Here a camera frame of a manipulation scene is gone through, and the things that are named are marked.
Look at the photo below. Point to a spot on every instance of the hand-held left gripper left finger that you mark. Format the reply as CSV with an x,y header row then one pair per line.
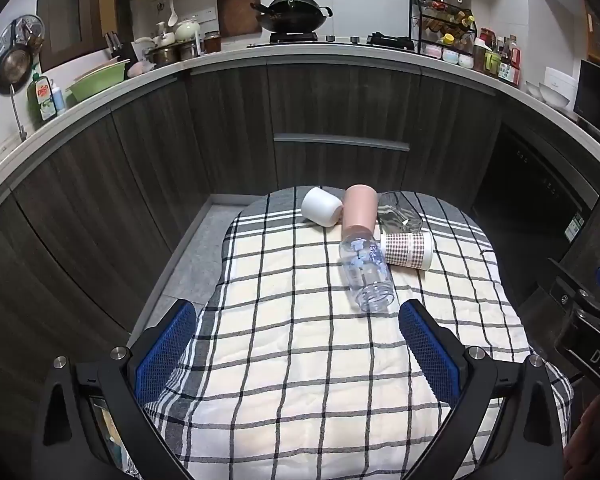
x,y
164,357

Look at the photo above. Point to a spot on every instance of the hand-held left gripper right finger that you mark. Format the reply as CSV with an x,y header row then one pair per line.
x,y
430,355

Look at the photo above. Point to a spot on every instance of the brown checked paper cup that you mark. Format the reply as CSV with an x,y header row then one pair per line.
x,y
410,250

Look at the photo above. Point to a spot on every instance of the clear glass cup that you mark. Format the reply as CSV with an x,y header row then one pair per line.
x,y
396,215

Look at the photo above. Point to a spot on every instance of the pink cup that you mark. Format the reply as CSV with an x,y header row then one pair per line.
x,y
360,207

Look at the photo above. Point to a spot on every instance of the white cup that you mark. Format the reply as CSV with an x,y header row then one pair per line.
x,y
322,207

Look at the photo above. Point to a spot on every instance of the person's right hand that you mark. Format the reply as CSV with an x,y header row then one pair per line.
x,y
592,440

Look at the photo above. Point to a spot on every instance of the built-in black dishwasher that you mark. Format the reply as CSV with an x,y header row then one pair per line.
x,y
530,185

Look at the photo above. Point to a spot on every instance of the black white checked tablecloth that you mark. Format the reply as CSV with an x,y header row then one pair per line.
x,y
290,360

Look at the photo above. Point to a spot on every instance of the black microwave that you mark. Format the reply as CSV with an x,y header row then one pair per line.
x,y
597,95

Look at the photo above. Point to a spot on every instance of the large white bowl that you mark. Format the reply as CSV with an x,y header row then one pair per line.
x,y
557,90

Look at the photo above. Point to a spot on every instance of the small white bowl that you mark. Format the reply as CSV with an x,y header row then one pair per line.
x,y
533,91

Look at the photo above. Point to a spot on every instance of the group of sauce bottles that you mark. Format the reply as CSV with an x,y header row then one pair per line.
x,y
500,60

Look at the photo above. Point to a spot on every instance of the dark wooden kitchen cabinets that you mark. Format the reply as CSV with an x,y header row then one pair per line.
x,y
330,100

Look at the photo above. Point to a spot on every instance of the small white blue bottle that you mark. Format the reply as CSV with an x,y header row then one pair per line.
x,y
59,100

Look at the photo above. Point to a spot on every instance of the green basin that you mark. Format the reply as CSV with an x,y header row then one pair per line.
x,y
97,82

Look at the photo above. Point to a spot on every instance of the green dish soap bottle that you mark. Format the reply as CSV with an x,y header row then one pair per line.
x,y
41,100

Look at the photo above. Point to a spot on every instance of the steel pot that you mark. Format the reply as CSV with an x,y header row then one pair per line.
x,y
172,54

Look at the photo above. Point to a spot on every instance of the knife block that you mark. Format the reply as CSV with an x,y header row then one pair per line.
x,y
122,50

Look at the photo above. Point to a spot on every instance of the brown jar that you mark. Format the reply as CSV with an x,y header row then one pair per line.
x,y
212,42

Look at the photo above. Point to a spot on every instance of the hanging frying pan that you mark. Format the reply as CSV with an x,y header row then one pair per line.
x,y
11,70

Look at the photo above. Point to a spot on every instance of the gas stove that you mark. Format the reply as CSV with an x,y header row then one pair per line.
x,y
340,40

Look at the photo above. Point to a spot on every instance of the white teapot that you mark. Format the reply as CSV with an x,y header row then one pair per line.
x,y
187,30

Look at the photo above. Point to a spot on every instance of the white ladle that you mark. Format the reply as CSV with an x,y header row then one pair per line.
x,y
172,15

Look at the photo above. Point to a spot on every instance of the hanging metal strainer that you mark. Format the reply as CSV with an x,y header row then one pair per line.
x,y
27,32

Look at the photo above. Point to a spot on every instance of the brown cutting board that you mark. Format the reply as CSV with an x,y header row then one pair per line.
x,y
235,5

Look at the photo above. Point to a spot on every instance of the black wok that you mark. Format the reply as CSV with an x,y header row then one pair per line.
x,y
292,15

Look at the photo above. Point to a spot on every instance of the dark wooden wall cabinet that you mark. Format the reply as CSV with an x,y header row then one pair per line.
x,y
72,10

